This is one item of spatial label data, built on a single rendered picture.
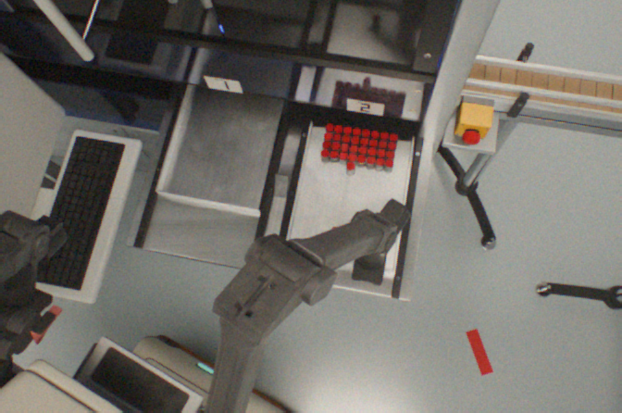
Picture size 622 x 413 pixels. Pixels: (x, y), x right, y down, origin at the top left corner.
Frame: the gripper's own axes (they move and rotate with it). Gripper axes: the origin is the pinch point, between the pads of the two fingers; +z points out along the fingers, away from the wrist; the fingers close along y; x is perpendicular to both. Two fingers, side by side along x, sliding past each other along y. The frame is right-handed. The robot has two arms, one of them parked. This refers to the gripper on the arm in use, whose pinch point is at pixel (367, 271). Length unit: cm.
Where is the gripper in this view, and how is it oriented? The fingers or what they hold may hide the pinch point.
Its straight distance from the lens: 135.7
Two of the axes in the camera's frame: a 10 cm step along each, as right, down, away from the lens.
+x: -9.7, -2.0, 1.2
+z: 0.2, 4.5, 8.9
